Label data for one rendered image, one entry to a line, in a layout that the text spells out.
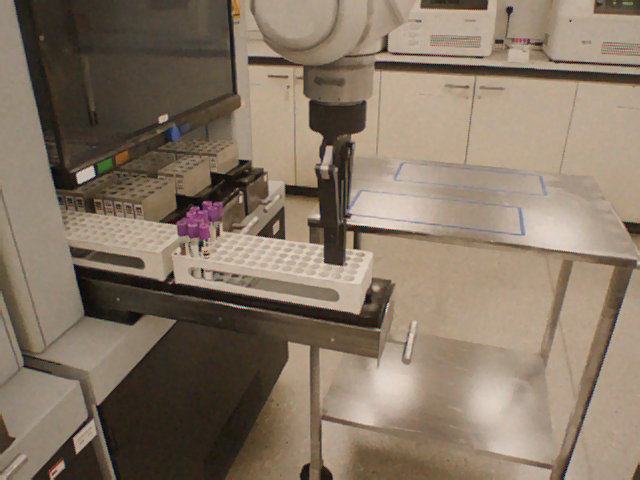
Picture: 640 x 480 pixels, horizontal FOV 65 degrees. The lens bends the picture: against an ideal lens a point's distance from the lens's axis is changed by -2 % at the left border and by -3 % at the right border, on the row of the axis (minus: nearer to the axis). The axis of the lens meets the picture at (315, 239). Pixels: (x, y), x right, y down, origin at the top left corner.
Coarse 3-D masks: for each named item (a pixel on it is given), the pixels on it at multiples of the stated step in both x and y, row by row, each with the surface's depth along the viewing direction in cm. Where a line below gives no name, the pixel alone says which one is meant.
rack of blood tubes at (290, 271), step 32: (224, 256) 78; (256, 256) 78; (288, 256) 78; (320, 256) 79; (352, 256) 78; (224, 288) 78; (256, 288) 80; (288, 288) 80; (320, 288) 80; (352, 288) 71
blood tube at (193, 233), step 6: (192, 228) 75; (192, 234) 75; (198, 234) 76; (192, 240) 76; (198, 240) 77; (192, 246) 76; (198, 246) 77; (192, 252) 77; (198, 252) 77; (198, 270) 79; (198, 276) 79
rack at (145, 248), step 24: (72, 216) 91; (96, 216) 92; (72, 240) 83; (96, 240) 83; (120, 240) 83; (144, 240) 83; (168, 240) 83; (96, 264) 84; (120, 264) 87; (144, 264) 87; (168, 264) 82
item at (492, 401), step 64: (384, 192) 114; (448, 192) 114; (512, 192) 114; (576, 192) 115; (576, 256) 89; (320, 384) 121; (384, 384) 136; (448, 384) 136; (512, 384) 136; (320, 448) 131; (512, 448) 117
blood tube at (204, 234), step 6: (204, 228) 74; (204, 234) 75; (204, 240) 75; (204, 246) 76; (204, 252) 76; (210, 252) 77; (204, 258) 77; (204, 270) 78; (210, 270) 78; (204, 276) 79; (210, 276) 79
